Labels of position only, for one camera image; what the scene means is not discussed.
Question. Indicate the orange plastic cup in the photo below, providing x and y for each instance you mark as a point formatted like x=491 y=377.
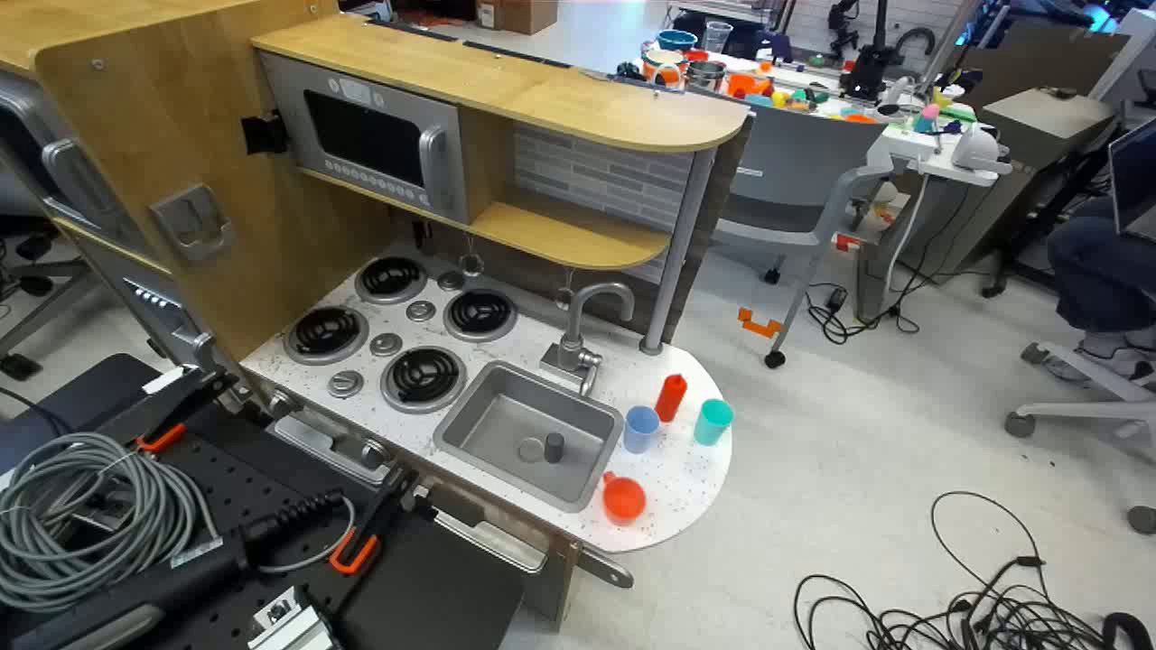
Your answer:
x=624 y=500

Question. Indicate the small grey cylinder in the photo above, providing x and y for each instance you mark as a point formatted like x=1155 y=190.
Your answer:
x=556 y=448

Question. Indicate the small orange floor object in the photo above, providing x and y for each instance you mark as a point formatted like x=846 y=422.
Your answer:
x=761 y=324

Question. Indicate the dark blue office chair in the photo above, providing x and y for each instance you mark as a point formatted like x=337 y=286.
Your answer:
x=1105 y=282

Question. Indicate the blue plastic cup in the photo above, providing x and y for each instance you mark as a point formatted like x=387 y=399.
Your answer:
x=640 y=433

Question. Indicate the grey plate on wood panel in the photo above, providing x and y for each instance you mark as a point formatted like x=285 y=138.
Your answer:
x=189 y=221

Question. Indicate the silver toy faucet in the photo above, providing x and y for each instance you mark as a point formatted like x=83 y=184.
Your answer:
x=577 y=320

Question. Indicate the grey chair with light frame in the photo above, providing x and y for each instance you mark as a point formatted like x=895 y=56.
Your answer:
x=797 y=167

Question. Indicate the grey toy sink basin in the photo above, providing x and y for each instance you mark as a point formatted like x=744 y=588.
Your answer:
x=506 y=418

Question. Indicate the grey toy microwave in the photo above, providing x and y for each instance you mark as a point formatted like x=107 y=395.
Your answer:
x=362 y=138

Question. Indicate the wooden toy kitchen unit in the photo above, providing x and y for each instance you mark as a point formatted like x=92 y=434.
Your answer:
x=181 y=121

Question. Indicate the black coil stove burner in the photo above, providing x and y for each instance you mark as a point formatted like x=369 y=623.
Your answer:
x=481 y=316
x=328 y=335
x=393 y=279
x=426 y=377

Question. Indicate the black clip beside microwave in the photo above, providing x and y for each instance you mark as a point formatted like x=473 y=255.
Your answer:
x=261 y=134

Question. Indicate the cardboard box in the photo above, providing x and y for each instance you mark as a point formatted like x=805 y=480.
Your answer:
x=517 y=11

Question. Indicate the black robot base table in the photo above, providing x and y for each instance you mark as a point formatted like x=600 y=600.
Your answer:
x=421 y=590

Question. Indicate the red plastic cup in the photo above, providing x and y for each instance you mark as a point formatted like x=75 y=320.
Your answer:
x=671 y=399

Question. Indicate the white cluttered table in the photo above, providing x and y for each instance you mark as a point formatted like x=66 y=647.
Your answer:
x=951 y=167

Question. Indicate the teal plastic cup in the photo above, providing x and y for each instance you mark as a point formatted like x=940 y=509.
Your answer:
x=712 y=423

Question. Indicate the grey cabinet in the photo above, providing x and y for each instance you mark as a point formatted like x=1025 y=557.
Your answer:
x=1042 y=121

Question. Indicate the silver stove knob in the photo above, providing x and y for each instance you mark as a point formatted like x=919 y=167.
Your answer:
x=421 y=309
x=344 y=386
x=453 y=279
x=386 y=346

